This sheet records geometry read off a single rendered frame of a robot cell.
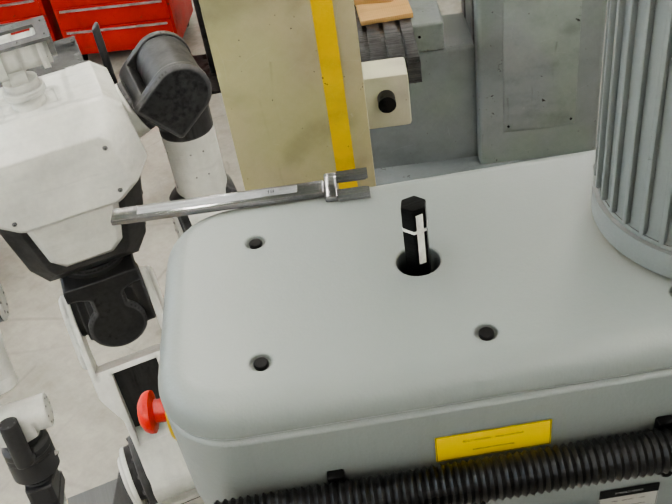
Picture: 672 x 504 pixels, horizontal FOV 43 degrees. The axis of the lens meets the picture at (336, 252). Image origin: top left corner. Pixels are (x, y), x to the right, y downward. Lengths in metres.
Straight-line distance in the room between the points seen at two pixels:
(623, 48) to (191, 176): 0.95
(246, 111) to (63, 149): 1.34
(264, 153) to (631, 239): 2.06
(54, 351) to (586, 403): 3.11
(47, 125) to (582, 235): 0.84
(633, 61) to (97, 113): 0.88
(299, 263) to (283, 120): 1.90
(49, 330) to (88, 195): 2.42
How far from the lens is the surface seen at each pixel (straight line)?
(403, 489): 0.66
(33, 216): 1.37
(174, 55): 1.39
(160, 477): 1.70
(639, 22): 0.62
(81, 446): 3.25
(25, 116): 1.34
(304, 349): 0.65
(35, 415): 1.66
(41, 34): 1.30
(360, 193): 0.78
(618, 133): 0.66
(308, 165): 2.70
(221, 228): 0.78
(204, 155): 1.44
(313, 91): 2.57
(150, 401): 0.81
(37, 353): 3.67
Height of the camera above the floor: 2.35
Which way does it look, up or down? 40 degrees down
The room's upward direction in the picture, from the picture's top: 10 degrees counter-clockwise
